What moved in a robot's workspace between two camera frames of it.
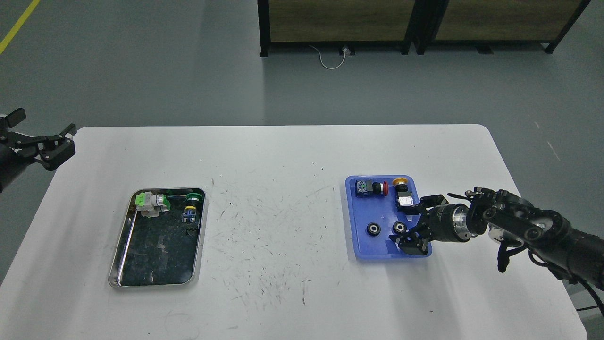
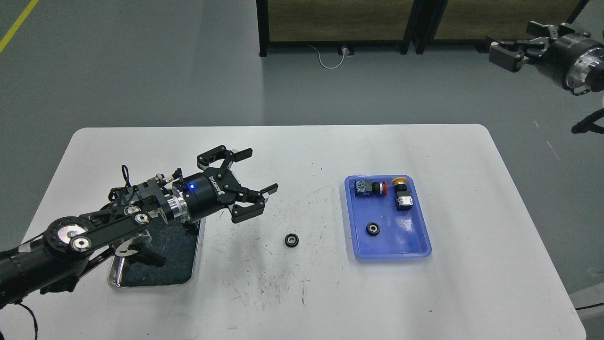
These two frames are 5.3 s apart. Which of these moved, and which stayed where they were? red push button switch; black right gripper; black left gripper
Moved: black left gripper; black right gripper
Stayed: red push button switch
